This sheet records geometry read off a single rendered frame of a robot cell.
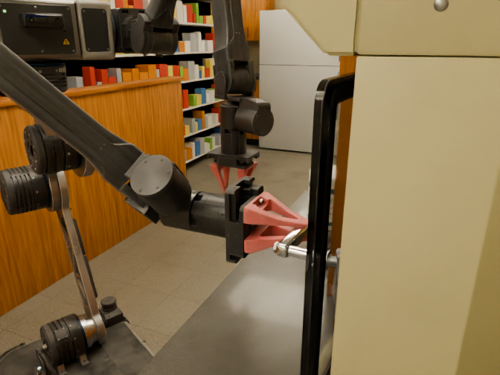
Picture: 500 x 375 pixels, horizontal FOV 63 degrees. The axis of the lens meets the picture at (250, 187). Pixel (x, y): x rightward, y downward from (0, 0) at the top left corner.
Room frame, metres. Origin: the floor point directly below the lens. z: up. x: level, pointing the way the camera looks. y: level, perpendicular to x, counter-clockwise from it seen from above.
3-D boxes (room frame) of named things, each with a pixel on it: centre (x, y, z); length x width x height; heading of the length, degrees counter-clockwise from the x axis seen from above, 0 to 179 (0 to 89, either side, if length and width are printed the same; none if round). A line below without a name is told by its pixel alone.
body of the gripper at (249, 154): (0.89, 0.04, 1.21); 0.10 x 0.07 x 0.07; 66
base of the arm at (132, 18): (1.23, 0.31, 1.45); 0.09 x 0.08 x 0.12; 130
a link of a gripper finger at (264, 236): (0.48, -0.03, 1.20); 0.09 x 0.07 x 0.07; 66
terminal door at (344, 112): (0.49, -0.13, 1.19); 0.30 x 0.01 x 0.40; 152
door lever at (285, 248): (0.44, -0.07, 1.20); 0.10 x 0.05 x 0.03; 152
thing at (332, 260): (0.38, -0.09, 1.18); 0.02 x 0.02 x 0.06; 62
